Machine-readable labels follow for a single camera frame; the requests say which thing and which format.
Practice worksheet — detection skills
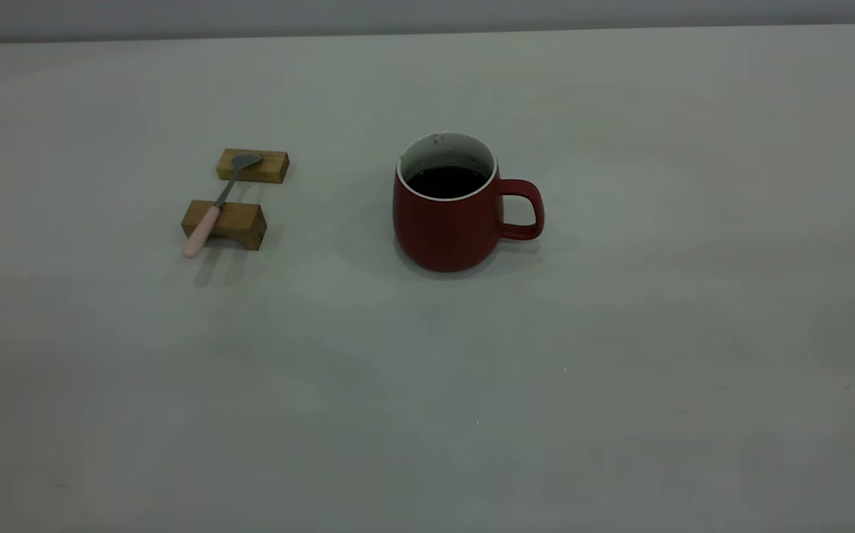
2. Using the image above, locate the red ceramic mug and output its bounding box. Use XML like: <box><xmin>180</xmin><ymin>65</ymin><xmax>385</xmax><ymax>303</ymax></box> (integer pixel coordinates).
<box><xmin>392</xmin><ymin>132</ymin><xmax>546</xmax><ymax>273</ymax></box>

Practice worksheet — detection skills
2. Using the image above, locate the pink handled metal spoon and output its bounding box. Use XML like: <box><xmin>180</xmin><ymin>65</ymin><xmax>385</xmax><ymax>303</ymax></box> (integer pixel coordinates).
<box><xmin>182</xmin><ymin>152</ymin><xmax>263</xmax><ymax>259</ymax></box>

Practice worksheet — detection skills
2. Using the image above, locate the dark coffee liquid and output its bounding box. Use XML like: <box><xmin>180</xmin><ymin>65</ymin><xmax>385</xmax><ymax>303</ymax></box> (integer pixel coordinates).
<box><xmin>406</xmin><ymin>165</ymin><xmax>489</xmax><ymax>200</ymax></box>

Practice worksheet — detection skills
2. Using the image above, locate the flat wooden block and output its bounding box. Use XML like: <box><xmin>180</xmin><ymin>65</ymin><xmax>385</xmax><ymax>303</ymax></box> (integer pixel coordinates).
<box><xmin>216</xmin><ymin>148</ymin><xmax>290</xmax><ymax>184</ymax></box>

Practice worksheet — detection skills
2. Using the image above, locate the arched wooden block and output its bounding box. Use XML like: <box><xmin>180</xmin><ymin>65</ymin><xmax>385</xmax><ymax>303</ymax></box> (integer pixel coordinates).
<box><xmin>181</xmin><ymin>199</ymin><xmax>268</xmax><ymax>251</ymax></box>

